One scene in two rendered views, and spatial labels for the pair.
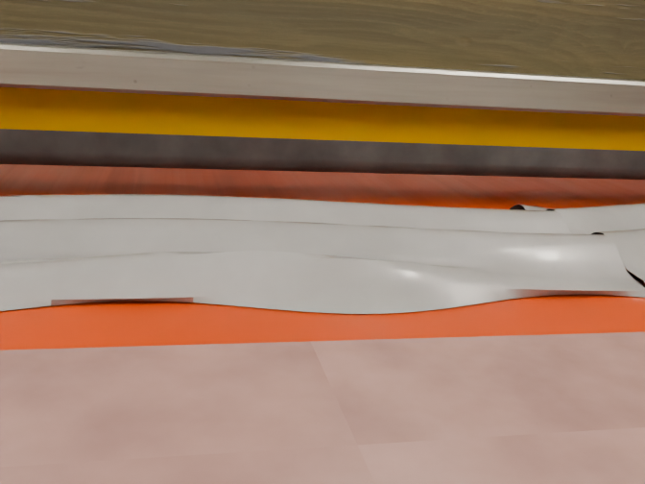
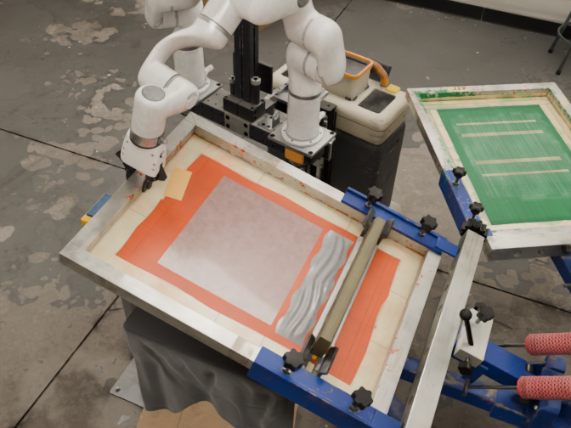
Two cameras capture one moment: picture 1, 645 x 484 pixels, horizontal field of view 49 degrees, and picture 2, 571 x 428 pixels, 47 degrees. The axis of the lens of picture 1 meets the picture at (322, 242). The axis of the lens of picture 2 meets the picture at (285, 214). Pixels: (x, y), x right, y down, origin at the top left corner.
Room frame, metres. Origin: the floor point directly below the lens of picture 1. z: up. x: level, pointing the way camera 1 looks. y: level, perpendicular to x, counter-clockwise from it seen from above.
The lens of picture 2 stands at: (0.69, -0.94, 2.33)
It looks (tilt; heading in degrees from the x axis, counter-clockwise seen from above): 44 degrees down; 126
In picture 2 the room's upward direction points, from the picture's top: 2 degrees clockwise
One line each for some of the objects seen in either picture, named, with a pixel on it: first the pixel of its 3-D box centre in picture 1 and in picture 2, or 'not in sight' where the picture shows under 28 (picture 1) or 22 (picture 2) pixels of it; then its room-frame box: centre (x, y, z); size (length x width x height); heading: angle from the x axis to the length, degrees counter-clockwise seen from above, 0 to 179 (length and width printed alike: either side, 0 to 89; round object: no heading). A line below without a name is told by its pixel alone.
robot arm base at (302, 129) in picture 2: not in sight; (306, 110); (-0.21, 0.37, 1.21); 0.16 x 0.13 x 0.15; 93
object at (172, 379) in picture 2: not in sight; (213, 400); (0.02, -0.31, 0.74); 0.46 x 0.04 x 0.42; 15
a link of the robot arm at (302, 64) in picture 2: not in sight; (308, 67); (-0.20, 0.36, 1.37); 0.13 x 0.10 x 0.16; 173
